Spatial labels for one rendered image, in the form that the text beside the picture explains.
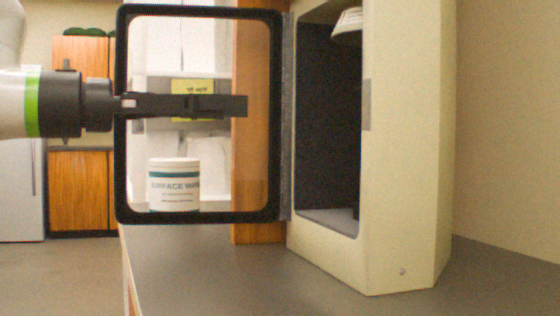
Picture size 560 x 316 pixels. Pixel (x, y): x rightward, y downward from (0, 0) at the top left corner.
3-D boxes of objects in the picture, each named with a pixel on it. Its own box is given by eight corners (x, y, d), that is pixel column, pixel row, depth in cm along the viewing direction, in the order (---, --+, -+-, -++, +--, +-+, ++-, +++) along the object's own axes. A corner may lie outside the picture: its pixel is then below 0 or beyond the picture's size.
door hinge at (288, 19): (286, 219, 99) (289, 13, 97) (291, 221, 96) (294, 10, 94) (278, 220, 98) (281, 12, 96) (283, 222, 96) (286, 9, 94)
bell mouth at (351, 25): (400, 50, 95) (400, 21, 95) (460, 36, 78) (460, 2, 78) (313, 42, 89) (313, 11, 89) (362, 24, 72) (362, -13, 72)
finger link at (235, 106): (195, 93, 67) (196, 93, 67) (246, 95, 70) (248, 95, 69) (195, 116, 68) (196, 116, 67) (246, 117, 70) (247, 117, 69)
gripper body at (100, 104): (83, 74, 64) (154, 76, 67) (85, 80, 72) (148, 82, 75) (82, 132, 65) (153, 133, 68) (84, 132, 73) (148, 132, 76)
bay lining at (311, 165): (405, 205, 104) (408, 31, 102) (492, 226, 80) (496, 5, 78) (292, 210, 96) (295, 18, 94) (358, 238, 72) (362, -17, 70)
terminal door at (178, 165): (280, 223, 97) (283, 9, 95) (114, 225, 91) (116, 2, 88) (279, 222, 98) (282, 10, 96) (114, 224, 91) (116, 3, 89)
